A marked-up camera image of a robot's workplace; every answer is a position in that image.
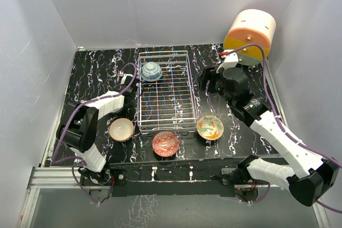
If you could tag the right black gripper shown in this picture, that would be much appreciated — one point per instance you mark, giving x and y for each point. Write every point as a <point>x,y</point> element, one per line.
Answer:
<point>207,75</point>

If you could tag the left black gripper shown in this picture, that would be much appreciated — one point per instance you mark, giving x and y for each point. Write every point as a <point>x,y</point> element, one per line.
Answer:
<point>130,107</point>

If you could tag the blue white patterned bowl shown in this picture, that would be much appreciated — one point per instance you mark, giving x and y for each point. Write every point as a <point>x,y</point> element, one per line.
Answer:
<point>151,72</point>

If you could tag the pale green bowl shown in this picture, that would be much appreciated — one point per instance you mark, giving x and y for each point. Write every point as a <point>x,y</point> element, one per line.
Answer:
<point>116,110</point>

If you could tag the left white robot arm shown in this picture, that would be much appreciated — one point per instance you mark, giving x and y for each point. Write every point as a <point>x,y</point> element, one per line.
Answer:
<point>78,126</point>

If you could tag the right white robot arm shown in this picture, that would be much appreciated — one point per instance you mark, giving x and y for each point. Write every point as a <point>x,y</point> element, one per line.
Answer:
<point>307,175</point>

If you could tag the white bowl brown rim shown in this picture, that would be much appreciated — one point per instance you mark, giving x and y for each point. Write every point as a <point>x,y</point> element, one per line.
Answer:
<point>121,129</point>

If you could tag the cream bowl leaf pattern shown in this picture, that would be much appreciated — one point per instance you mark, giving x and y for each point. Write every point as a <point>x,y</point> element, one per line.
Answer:
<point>210,127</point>

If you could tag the red patterned bowl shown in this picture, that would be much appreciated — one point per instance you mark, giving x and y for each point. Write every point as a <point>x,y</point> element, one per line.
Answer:
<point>165,144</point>

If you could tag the pastel round drawer cabinet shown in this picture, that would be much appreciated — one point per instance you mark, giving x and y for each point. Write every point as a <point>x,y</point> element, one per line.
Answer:
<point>251,26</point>

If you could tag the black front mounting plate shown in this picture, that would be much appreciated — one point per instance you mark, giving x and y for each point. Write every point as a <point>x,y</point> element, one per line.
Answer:
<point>172,177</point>

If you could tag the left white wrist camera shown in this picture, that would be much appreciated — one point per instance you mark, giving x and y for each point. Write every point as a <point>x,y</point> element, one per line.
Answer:
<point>125,79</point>

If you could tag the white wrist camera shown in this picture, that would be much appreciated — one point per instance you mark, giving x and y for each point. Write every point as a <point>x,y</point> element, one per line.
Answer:
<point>230,60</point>
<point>125,79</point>

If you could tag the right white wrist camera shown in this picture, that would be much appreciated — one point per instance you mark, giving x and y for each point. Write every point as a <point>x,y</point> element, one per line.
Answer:
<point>230,60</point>

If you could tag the silver wire dish rack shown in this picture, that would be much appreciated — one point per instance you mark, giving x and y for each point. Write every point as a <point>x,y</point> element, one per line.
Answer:
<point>167,104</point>

